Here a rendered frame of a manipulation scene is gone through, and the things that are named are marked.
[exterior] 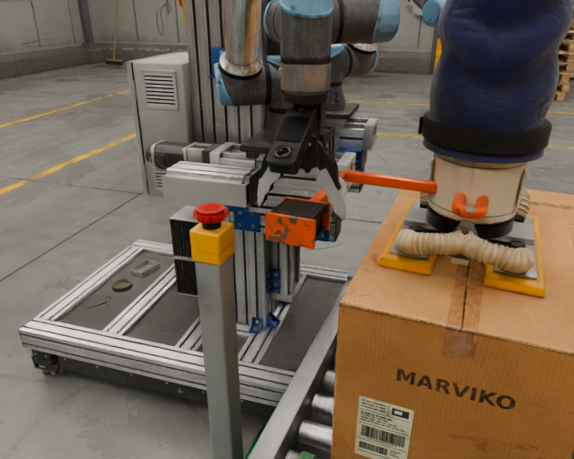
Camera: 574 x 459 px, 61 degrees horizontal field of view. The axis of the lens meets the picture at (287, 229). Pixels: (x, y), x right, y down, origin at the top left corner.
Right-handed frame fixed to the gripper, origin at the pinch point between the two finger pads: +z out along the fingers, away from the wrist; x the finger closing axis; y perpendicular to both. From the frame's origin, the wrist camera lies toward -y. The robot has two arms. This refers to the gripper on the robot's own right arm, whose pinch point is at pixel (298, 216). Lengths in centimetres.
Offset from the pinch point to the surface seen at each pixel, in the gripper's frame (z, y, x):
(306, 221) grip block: -1.3, -4.2, -3.0
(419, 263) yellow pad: 11.9, 13.6, -19.1
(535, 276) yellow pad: 11.4, 15.9, -38.7
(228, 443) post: 66, 4, 20
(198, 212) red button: 5.1, 4.7, 23.0
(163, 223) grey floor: 109, 183, 172
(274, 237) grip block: 2.5, -4.2, 2.5
